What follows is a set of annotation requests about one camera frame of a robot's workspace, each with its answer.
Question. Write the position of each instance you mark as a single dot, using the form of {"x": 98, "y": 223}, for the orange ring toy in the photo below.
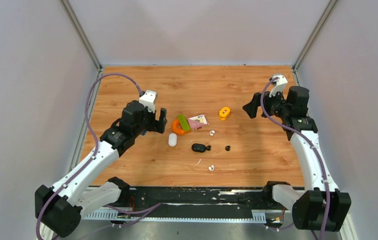
{"x": 177, "y": 129}

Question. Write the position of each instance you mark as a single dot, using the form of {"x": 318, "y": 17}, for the white slotted cable duct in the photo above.
{"x": 105, "y": 214}

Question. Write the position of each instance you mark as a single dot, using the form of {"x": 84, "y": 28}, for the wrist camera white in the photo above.
{"x": 148, "y": 100}
{"x": 279, "y": 82}

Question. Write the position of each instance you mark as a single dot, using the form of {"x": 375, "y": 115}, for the pink patterned card box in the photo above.
{"x": 197, "y": 122}

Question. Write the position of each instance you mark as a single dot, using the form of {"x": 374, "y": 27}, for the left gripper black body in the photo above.
{"x": 149, "y": 121}

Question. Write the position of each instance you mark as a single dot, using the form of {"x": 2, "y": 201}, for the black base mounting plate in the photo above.
{"x": 201, "y": 202}

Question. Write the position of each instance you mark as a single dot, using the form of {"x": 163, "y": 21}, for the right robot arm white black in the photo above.
{"x": 322, "y": 207}

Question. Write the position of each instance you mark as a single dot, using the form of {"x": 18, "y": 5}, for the green toy block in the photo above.
{"x": 183, "y": 124}

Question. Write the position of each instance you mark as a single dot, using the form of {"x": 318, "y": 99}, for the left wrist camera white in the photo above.
{"x": 148, "y": 100}

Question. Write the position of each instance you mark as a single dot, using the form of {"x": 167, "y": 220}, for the yellow traffic light toy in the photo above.
{"x": 224, "y": 113}

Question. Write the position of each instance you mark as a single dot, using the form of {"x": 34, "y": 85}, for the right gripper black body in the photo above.
{"x": 274, "y": 105}

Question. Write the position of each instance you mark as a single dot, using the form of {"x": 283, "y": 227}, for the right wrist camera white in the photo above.
{"x": 279, "y": 82}

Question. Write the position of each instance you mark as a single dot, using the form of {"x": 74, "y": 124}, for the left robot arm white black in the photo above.
{"x": 62, "y": 206}

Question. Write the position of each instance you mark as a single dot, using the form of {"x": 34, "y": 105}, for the white earbud charging case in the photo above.
{"x": 172, "y": 139}

